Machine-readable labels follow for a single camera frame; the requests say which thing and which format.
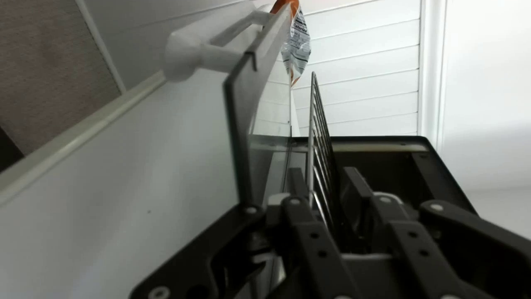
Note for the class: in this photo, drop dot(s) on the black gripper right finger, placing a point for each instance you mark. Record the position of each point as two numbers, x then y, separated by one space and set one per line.
442 242

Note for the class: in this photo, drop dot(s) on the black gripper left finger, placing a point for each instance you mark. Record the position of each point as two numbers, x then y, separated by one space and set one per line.
309 249

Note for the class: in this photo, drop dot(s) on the small dark object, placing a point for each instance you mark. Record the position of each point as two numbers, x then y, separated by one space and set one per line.
250 109

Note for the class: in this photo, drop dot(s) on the black toaster oven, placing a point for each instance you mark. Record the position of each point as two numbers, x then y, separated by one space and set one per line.
437 166

